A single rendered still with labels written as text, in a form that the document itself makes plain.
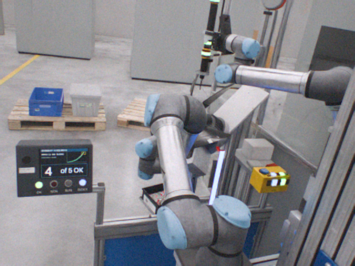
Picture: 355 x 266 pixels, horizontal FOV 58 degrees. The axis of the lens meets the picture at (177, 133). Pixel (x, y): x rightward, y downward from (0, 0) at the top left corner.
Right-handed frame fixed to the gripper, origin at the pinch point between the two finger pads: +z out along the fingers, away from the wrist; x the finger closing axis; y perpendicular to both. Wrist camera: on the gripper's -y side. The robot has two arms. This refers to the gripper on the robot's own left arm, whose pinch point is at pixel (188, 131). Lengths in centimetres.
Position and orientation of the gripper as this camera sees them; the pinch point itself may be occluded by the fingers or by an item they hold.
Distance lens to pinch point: 162.7
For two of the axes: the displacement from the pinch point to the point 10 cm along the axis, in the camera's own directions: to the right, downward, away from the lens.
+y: -8.2, -2.2, 5.2
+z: 5.7, -2.5, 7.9
